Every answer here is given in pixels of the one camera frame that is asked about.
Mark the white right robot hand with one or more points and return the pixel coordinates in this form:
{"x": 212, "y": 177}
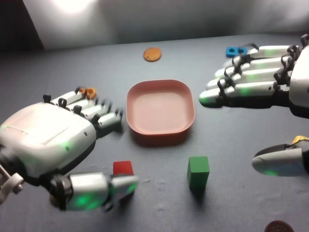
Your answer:
{"x": 256, "y": 72}

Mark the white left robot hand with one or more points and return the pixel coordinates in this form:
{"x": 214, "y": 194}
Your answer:
{"x": 43, "y": 135}

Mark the red block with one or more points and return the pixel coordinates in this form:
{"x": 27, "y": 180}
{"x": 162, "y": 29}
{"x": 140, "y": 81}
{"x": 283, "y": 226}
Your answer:
{"x": 122, "y": 167}

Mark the green cube block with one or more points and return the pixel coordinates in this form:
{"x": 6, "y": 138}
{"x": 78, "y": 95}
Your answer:
{"x": 198, "y": 174}

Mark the blue two-hole block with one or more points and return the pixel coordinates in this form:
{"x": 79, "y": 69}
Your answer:
{"x": 231, "y": 52}

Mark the pink square plate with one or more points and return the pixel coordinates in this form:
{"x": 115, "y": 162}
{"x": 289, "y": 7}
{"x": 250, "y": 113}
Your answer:
{"x": 159, "y": 108}

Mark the orange pretzel toy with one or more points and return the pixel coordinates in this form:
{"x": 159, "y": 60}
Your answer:
{"x": 91, "y": 93}

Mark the yellow corn toy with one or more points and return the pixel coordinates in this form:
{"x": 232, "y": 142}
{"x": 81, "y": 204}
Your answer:
{"x": 300, "y": 139}

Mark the orange round cookie toy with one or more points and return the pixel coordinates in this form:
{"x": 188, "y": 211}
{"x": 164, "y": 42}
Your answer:
{"x": 152, "y": 54}

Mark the grey table cloth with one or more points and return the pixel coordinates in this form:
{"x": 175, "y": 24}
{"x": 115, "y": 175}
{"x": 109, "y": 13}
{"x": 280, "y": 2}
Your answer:
{"x": 229, "y": 198}

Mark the brown chocolate sandwich cookie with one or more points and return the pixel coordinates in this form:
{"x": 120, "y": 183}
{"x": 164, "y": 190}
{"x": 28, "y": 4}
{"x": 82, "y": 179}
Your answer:
{"x": 277, "y": 227}

